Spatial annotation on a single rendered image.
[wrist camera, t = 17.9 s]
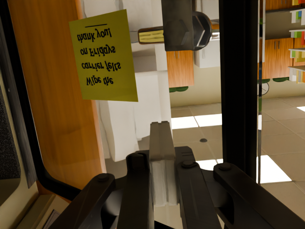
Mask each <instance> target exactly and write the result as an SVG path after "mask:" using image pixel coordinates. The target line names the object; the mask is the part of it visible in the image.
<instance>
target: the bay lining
mask: <svg viewBox="0 0 305 229"><path fill-rule="evenodd" d="M20 176H21V169H20V163H19V159H18V155H17V151H16V147H15V143H14V138H13V135H12V131H11V127H10V122H9V118H8V114H7V110H6V106H5V101H4V97H3V94H2V90H1V86H0V179H16V178H20Z"/></svg>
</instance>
